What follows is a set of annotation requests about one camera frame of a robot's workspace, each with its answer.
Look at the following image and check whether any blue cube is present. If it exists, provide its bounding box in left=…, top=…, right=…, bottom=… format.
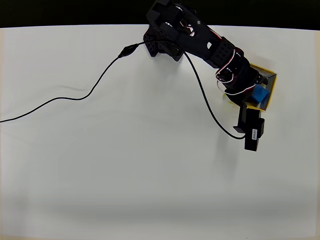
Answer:
left=250, top=84, right=270, bottom=104

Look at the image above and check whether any yellow open box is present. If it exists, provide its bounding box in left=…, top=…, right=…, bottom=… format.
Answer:
left=222, top=63, right=278, bottom=112

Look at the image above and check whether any black gripper-mounted camera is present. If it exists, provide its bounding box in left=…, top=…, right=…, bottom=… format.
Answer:
left=232, top=102, right=266, bottom=152

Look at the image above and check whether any black camera cable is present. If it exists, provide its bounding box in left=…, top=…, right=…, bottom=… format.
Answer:
left=0, top=40, right=247, bottom=140

